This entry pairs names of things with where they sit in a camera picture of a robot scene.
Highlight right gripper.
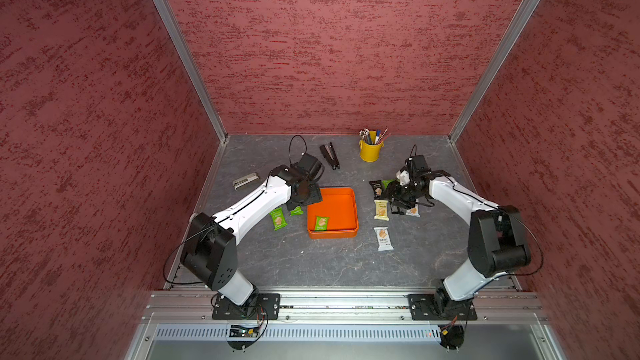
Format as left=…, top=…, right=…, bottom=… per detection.
left=380, top=180, right=426, bottom=208

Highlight white cookie pack sideways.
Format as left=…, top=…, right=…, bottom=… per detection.
left=405, top=207, right=420, bottom=218

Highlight green cookie pack hidden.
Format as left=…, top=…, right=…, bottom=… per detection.
left=382, top=179, right=394, bottom=192

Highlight cream cookie pack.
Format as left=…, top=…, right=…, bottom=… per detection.
left=374, top=199, right=389, bottom=221

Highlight black cookie pack top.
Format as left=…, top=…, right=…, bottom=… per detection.
left=369, top=180, right=384, bottom=200

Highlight green cookie pack bottom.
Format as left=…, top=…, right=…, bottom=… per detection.
left=313, top=216, right=329, bottom=232

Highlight green cookie pack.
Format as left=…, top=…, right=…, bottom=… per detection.
left=290, top=206, right=303, bottom=215
left=313, top=216, right=329, bottom=232

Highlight green cookie pack edge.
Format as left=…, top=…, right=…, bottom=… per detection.
left=270, top=208, right=288, bottom=231

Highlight orange storage box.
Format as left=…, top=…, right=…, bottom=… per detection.
left=306, top=188, right=359, bottom=239

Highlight white cookie pack bottom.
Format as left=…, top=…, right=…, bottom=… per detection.
left=373, top=227, right=393, bottom=252

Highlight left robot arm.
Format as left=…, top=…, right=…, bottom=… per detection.
left=180, top=162, right=323, bottom=307

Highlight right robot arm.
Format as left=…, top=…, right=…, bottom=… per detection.
left=383, top=172, right=532, bottom=319

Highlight yellow pen cup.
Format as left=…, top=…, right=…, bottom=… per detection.
left=358, top=140, right=384, bottom=163

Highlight pens in cup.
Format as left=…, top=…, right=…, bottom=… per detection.
left=359, top=129, right=388, bottom=146

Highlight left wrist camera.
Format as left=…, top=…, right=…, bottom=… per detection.
left=294, top=153, right=325, bottom=181

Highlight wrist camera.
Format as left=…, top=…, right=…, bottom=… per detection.
left=396, top=155, right=432, bottom=186
left=294, top=153, right=325, bottom=181

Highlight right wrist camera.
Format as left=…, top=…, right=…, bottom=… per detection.
left=396, top=155, right=432, bottom=186

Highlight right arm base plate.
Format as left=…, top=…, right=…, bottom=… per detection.
left=408, top=293, right=478, bottom=322

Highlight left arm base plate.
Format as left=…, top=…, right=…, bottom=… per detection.
left=212, top=293, right=281, bottom=322

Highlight aluminium front rail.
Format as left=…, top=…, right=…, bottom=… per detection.
left=142, top=288, right=549, bottom=325

